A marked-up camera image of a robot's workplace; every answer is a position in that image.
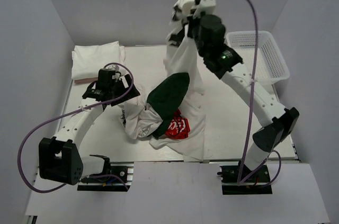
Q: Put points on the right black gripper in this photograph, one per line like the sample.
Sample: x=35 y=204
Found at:
x=193 y=20

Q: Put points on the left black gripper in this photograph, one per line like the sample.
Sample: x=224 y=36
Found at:
x=133 y=93

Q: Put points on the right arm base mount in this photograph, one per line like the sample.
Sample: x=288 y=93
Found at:
x=255 y=185

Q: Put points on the white plastic basket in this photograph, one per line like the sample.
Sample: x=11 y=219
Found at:
x=270 y=64

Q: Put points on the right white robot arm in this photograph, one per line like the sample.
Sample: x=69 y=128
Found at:
x=276 y=120

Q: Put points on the plain white t shirt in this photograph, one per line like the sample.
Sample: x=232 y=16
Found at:
x=185 y=57

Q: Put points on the white shirt grey print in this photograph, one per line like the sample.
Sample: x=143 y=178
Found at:
x=138 y=117

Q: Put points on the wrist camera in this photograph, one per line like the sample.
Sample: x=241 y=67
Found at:
x=106 y=76
x=204 y=7

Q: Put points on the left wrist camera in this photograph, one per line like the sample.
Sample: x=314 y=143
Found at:
x=106 y=76

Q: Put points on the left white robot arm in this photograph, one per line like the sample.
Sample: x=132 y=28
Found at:
x=59 y=157

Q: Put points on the folded white shirt stack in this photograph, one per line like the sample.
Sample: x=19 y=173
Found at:
x=88 y=60

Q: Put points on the dark green t shirt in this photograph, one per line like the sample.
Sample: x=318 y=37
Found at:
x=165 y=100

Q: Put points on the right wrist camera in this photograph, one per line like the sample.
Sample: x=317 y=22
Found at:
x=204 y=7

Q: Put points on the white shirt red logo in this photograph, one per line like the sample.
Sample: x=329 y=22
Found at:
x=191 y=147

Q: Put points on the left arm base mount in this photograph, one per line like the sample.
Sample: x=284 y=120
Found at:
x=120 y=182

